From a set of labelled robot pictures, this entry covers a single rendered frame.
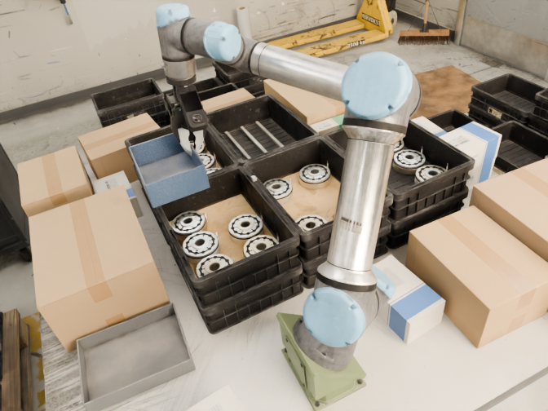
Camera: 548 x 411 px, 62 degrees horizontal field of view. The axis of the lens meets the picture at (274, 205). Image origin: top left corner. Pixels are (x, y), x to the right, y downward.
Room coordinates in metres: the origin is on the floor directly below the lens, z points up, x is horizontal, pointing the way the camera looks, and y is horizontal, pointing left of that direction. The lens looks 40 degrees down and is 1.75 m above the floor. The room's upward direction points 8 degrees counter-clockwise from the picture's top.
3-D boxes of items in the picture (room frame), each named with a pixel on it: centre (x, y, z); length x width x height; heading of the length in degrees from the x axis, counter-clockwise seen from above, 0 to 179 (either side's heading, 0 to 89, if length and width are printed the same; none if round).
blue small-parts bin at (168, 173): (0.99, 0.26, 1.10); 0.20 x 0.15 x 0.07; 20
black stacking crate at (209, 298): (0.97, 0.15, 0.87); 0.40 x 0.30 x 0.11; 22
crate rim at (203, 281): (0.97, 0.15, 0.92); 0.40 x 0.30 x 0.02; 22
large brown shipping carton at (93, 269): (0.99, 0.55, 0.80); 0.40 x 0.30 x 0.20; 21
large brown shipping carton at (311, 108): (1.76, -0.24, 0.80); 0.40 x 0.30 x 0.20; 21
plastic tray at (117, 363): (0.70, 0.41, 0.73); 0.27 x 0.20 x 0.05; 108
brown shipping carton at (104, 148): (1.64, 0.58, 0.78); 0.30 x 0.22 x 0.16; 117
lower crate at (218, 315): (0.97, 0.15, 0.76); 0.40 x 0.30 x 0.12; 22
